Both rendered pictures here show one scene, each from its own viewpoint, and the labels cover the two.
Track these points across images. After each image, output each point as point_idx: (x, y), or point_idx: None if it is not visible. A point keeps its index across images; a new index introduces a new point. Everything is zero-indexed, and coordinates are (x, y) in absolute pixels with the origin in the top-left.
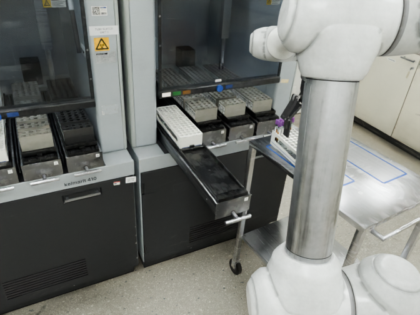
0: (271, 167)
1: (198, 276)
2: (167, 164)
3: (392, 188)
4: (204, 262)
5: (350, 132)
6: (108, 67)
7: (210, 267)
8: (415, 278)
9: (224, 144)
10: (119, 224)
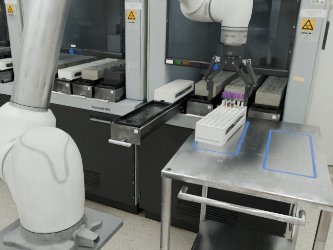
0: None
1: (169, 245)
2: None
3: (263, 174)
4: (186, 242)
5: (43, 2)
6: (134, 32)
7: (186, 247)
8: (38, 140)
9: (203, 116)
10: (122, 157)
